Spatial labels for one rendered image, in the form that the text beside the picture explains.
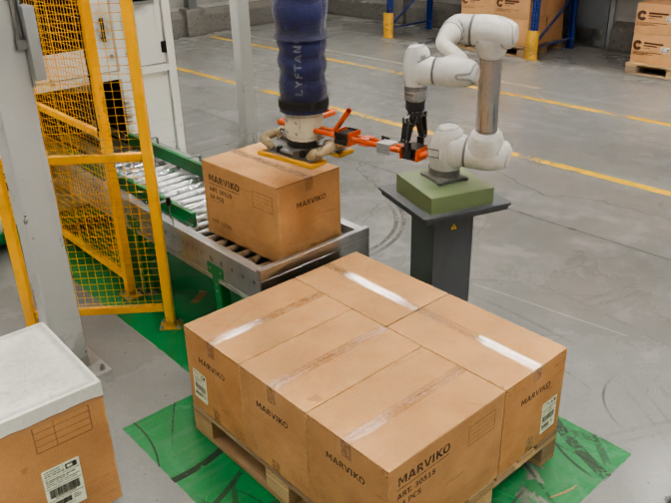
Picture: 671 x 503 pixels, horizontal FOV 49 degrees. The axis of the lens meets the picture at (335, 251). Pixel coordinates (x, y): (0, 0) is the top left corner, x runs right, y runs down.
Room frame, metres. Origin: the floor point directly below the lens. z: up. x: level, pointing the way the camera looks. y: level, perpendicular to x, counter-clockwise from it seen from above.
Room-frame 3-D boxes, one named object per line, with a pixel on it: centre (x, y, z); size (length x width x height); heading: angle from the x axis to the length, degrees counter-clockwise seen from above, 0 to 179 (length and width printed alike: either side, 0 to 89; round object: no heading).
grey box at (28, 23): (3.16, 1.27, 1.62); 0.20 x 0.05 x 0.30; 41
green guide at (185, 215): (4.17, 1.30, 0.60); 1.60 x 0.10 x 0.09; 41
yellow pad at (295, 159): (3.15, 0.19, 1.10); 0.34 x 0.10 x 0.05; 49
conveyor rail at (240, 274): (3.86, 1.11, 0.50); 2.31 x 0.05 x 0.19; 41
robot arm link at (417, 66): (2.83, -0.34, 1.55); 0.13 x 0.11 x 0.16; 66
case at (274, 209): (3.48, 0.32, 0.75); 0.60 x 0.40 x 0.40; 44
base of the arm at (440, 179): (3.51, -0.55, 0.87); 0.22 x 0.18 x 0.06; 26
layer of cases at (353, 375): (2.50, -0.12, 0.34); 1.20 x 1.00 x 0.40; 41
